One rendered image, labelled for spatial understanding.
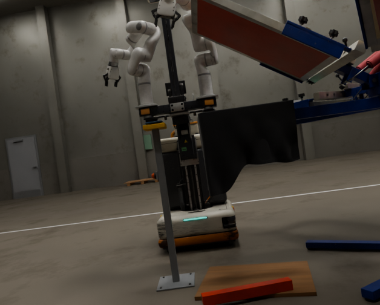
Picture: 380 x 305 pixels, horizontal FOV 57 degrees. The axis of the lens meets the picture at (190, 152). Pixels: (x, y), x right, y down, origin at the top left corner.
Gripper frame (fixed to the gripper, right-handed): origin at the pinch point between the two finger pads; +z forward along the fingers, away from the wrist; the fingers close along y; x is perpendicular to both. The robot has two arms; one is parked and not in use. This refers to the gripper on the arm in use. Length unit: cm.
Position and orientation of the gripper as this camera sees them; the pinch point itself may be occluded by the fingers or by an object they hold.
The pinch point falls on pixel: (164, 25)
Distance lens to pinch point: 211.9
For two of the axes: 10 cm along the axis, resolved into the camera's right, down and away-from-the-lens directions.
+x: -0.2, 0.0, -10.0
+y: -9.9, -1.6, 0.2
